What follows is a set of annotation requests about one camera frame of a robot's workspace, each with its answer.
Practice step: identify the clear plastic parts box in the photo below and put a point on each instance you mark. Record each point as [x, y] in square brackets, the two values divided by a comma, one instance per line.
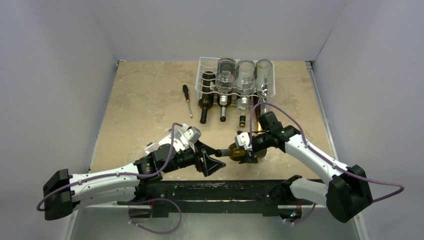
[163, 141]

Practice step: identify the dark labelled wine bottle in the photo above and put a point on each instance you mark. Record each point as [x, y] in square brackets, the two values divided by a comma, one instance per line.
[235, 153]

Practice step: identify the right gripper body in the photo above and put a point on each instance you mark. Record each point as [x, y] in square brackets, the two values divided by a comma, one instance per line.
[250, 145]

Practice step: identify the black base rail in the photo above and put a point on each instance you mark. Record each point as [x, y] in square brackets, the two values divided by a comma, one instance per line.
[270, 198]

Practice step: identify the clear bottle silver cap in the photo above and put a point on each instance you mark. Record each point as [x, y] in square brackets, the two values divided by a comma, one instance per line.
[225, 78]

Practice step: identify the tall clear bottle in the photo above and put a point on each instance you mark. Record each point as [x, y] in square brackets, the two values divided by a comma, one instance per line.
[264, 81]

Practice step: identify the dark bottle silver collar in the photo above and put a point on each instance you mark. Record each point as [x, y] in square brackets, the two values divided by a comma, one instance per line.
[224, 102]

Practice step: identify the white wire wine rack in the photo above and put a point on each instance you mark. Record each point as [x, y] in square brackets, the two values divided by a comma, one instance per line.
[210, 64]

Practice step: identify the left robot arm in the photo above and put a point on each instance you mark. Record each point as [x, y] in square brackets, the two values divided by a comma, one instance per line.
[64, 192]

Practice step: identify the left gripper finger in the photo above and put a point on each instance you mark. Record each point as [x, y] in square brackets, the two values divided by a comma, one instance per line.
[210, 165]
[210, 151]

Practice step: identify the red bottle gold foil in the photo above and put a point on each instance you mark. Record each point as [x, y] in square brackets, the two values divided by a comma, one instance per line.
[257, 113]

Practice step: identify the black handled screwdriver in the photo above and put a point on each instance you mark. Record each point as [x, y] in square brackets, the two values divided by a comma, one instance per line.
[187, 99]

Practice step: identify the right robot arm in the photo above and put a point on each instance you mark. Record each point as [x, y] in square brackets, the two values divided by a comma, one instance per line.
[344, 190]

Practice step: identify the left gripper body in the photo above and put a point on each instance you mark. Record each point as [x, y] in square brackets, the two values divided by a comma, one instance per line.
[189, 156]

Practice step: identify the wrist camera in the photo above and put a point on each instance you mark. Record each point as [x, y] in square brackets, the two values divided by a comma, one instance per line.
[244, 143]
[185, 137]

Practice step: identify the dark green lower bottle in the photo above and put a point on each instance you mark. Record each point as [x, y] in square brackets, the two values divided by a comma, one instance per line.
[207, 98]

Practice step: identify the small dark bottle gold cap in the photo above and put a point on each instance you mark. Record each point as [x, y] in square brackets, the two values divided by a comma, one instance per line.
[242, 120]

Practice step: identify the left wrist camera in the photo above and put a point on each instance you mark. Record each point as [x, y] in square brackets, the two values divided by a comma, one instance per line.
[185, 137]

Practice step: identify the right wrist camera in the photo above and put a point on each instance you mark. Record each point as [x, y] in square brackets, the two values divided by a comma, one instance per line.
[244, 143]

